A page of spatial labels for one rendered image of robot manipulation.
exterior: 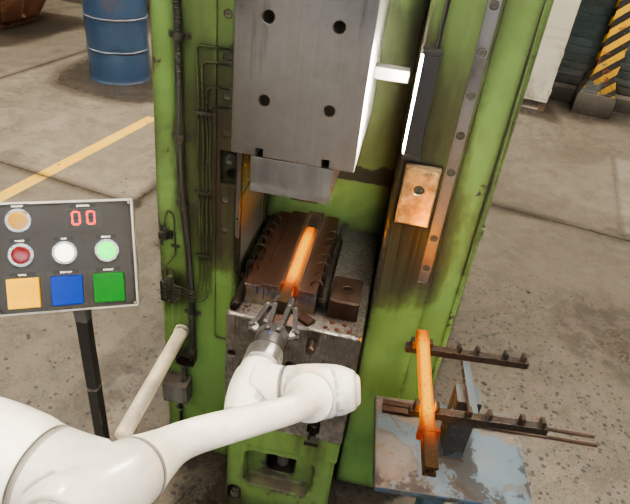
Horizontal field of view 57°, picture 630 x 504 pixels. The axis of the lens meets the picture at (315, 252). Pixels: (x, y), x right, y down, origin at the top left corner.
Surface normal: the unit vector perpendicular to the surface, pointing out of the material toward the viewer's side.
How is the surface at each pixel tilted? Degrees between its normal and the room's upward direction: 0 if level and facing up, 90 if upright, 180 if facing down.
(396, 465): 0
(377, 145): 90
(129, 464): 38
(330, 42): 90
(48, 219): 60
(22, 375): 0
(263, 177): 90
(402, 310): 90
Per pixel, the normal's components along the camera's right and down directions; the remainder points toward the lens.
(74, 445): 0.34, -0.91
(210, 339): -0.18, 0.54
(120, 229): 0.27, 0.07
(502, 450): 0.10, -0.82
